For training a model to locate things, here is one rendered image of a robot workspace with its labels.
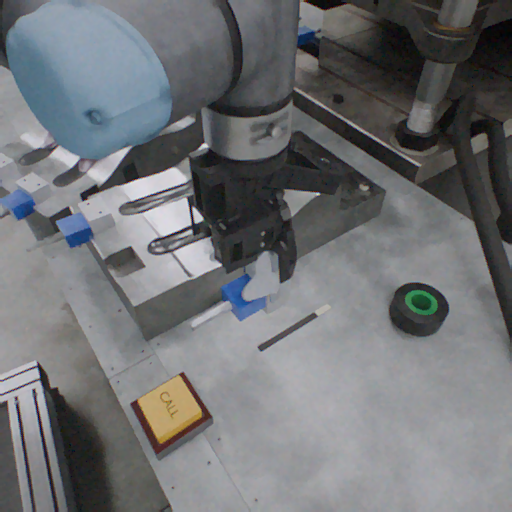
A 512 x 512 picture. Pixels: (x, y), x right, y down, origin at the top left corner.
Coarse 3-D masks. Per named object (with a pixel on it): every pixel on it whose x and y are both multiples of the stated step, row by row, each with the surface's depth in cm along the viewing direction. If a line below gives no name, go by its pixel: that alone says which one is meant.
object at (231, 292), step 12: (252, 264) 54; (240, 276) 54; (252, 276) 53; (228, 288) 53; (240, 288) 53; (288, 288) 54; (228, 300) 52; (240, 300) 51; (252, 300) 51; (264, 300) 53; (288, 300) 56; (216, 312) 51; (240, 312) 51; (252, 312) 53; (192, 324) 50; (204, 324) 51
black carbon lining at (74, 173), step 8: (32, 152) 88; (40, 152) 89; (48, 152) 88; (24, 160) 87; (32, 160) 87; (40, 160) 86; (72, 168) 84; (56, 176) 83; (64, 176) 83; (72, 176) 84; (80, 176) 83; (56, 184) 81; (64, 184) 82
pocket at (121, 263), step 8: (128, 248) 66; (112, 256) 65; (120, 256) 66; (128, 256) 67; (136, 256) 66; (112, 264) 66; (120, 264) 66; (128, 264) 66; (136, 264) 66; (144, 264) 63; (112, 272) 64; (120, 272) 65; (128, 272) 65
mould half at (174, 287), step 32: (128, 192) 75; (288, 192) 69; (352, 192) 79; (384, 192) 79; (128, 224) 69; (160, 224) 69; (320, 224) 73; (352, 224) 80; (96, 256) 71; (160, 256) 64; (192, 256) 64; (128, 288) 60; (160, 288) 60; (192, 288) 63; (160, 320) 63
